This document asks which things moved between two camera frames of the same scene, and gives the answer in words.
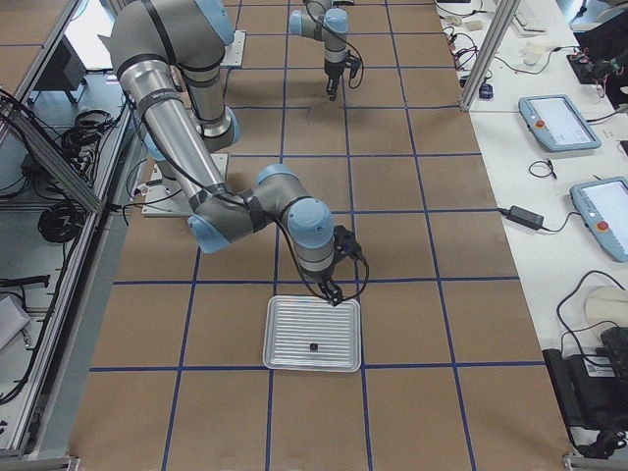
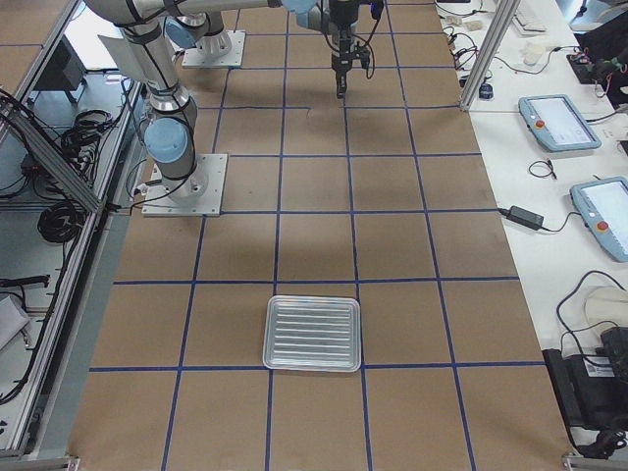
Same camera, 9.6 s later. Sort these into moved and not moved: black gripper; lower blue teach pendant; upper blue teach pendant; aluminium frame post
Moved: black gripper
Not moved: lower blue teach pendant; aluminium frame post; upper blue teach pendant
